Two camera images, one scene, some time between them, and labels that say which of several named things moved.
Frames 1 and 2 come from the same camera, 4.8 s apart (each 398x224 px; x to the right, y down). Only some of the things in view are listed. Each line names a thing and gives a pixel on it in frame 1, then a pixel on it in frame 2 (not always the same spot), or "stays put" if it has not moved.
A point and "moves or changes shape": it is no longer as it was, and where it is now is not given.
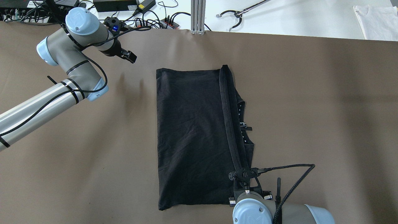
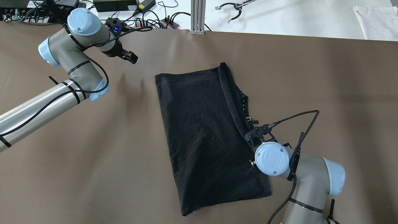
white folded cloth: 378,23 stays put
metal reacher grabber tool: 238,13 to 238,6
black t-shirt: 201,141 moves or changes shape
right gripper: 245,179 to 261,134
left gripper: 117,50 stays put
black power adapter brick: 100,6 stays put
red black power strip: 167,23 stays put
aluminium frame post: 198,9 stays put
